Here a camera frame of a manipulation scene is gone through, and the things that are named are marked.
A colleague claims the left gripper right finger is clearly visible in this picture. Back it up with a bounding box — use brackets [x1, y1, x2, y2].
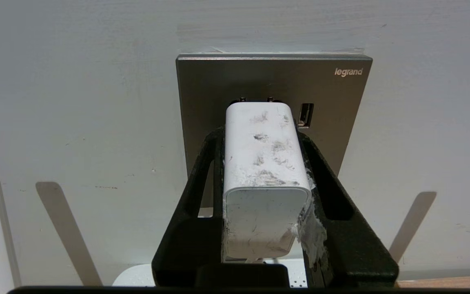
[298, 131, 399, 287]

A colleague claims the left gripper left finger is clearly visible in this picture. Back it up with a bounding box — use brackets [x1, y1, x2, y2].
[151, 127, 226, 287]

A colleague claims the white power adapter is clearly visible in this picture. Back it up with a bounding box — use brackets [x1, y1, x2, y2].
[223, 101, 328, 268]

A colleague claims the grey wall power socket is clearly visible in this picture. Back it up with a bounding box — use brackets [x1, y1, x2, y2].
[176, 53, 373, 209]

